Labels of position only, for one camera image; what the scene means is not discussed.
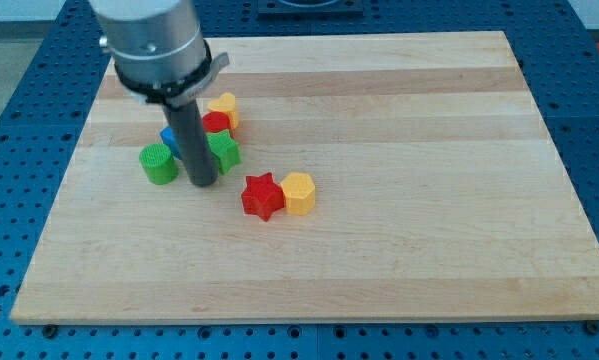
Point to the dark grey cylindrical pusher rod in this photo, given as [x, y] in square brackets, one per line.
[189, 134]

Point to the green star block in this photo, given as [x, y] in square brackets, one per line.
[225, 150]

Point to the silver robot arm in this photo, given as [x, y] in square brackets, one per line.
[161, 56]

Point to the red star block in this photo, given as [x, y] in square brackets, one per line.
[262, 196]

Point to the red cylinder block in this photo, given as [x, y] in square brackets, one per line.
[215, 122]

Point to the blue block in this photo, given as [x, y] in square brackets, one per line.
[168, 139]

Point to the green cylinder block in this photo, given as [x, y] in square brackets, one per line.
[158, 163]

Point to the yellow heart block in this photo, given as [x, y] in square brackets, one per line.
[226, 103]

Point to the yellow hexagon block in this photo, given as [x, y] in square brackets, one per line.
[299, 193]

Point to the light wooden board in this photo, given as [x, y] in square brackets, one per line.
[440, 197]

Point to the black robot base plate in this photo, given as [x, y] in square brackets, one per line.
[309, 7]

